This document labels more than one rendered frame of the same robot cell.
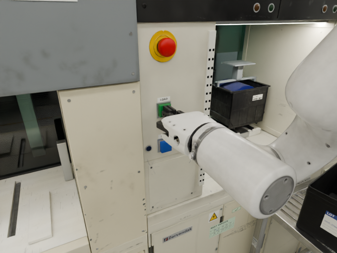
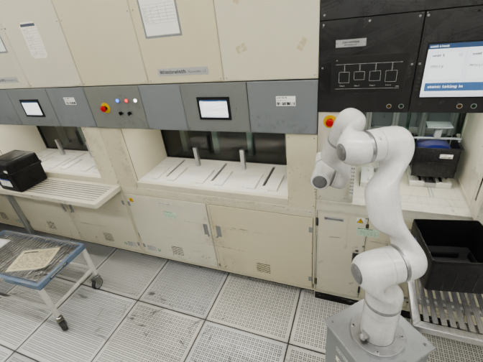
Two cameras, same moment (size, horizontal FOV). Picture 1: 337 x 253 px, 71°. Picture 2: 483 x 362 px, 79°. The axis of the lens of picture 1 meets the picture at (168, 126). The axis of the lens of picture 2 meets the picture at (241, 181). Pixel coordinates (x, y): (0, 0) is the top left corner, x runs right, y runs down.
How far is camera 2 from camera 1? 1.15 m
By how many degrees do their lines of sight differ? 45
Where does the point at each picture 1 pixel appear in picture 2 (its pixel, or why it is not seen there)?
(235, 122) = (419, 171)
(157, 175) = not seen: hidden behind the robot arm
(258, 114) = (448, 171)
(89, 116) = (295, 144)
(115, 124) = (304, 150)
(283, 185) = (320, 179)
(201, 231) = (351, 226)
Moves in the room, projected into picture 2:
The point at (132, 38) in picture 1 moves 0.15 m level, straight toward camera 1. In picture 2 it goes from (314, 118) to (300, 128)
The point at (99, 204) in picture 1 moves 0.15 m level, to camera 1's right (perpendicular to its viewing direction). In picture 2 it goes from (294, 182) to (315, 190)
